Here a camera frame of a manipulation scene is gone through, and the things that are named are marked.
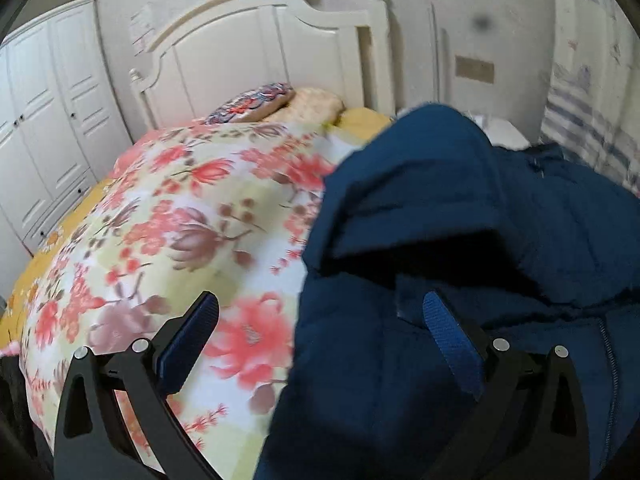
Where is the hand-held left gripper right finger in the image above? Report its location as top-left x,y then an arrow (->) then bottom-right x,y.
422,290 -> 591,480

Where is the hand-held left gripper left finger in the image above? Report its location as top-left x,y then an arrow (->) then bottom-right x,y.
53,290 -> 223,480

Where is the dark blue padded jacket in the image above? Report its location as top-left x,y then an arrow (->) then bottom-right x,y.
254,103 -> 640,480

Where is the floral quilt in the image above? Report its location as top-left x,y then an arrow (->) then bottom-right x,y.
18,121 -> 346,480

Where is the yellow bed sheet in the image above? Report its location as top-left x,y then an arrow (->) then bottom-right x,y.
0,107 -> 393,346

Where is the white bedside table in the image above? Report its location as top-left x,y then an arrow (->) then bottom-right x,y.
470,112 -> 532,150

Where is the colourful patterned pillow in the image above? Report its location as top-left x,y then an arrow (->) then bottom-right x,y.
204,82 -> 296,126

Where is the white wardrobe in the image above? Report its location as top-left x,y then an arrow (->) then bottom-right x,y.
0,0 -> 133,256

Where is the beige pillow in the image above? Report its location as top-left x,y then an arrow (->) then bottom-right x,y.
260,86 -> 346,126

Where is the white wooden headboard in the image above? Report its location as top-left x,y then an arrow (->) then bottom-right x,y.
129,0 -> 396,131

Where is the printed striped curtain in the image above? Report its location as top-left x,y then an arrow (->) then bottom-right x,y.
539,0 -> 640,196

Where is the beige wall switch plate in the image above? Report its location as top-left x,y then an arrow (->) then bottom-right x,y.
454,56 -> 496,82

